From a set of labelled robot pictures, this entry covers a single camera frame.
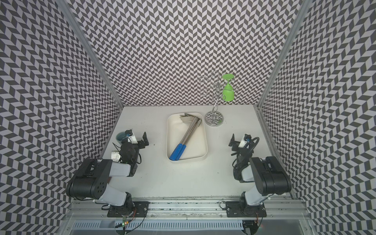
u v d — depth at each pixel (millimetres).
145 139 842
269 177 452
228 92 940
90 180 443
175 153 840
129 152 713
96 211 723
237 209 723
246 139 738
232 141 845
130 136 753
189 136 940
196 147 961
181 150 867
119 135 937
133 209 706
